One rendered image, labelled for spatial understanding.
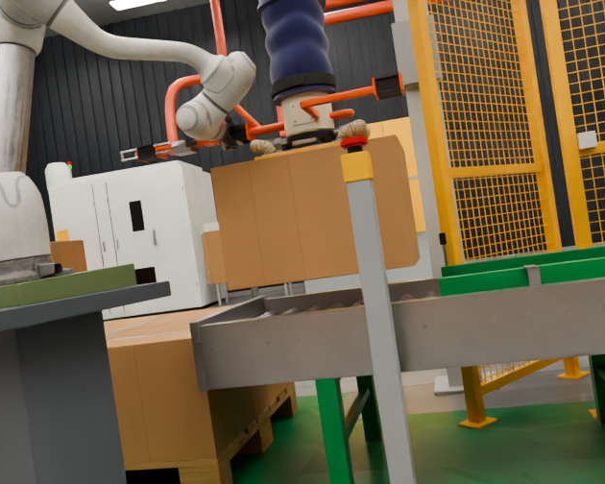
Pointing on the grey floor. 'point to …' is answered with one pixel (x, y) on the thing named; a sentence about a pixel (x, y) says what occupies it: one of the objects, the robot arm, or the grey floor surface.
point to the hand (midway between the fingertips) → (235, 135)
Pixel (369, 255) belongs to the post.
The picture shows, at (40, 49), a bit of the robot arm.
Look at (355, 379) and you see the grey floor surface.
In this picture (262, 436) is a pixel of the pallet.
